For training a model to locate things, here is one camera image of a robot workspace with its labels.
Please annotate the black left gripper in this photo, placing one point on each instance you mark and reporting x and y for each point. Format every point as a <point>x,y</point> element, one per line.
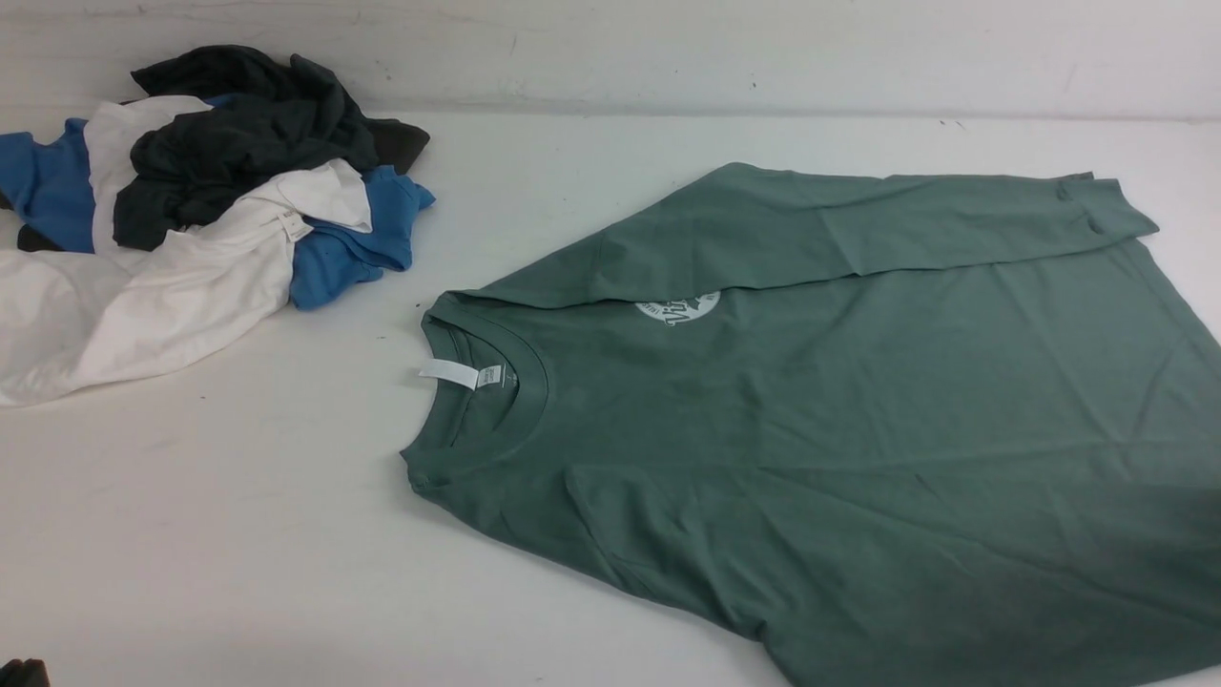
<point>24,673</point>

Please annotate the green long-sleeve top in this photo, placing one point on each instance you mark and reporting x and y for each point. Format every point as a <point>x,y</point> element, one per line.
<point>900,431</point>

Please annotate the white shirt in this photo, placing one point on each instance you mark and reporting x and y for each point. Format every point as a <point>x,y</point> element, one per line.
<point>71,320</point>

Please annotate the blue shirt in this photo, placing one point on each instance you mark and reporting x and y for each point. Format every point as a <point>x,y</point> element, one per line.
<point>330,259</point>

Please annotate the dark grey shirt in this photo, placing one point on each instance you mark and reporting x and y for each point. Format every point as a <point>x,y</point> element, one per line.
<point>260,119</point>

